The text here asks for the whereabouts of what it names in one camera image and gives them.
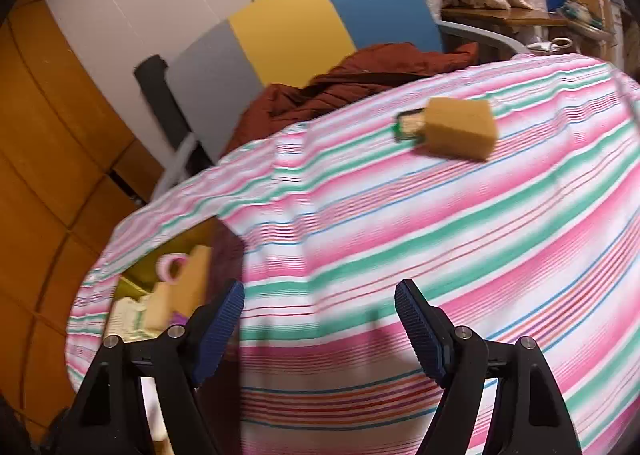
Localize orange sponge wedge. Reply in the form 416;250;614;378
422;97;498;161

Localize pink tape roll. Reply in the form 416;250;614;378
155;253;190;284

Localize gold metal tin box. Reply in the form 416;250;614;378
103;218;245;342

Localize tan sponge block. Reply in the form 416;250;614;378
169;245;212;317

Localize striped pink green bedsheet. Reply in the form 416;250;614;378
65;54;639;454

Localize black rolled mat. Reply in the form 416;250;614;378
134;51;215;152

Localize wooden desk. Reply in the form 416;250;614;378
440;7;614;42

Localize green cracker packet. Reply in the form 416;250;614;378
393;109;424;142

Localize wooden wardrobe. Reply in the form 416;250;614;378
1;0;162;454

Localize grey yellow blue chair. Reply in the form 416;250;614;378
164;0;532;162

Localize rust red jacket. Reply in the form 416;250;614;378
222;42;480;155

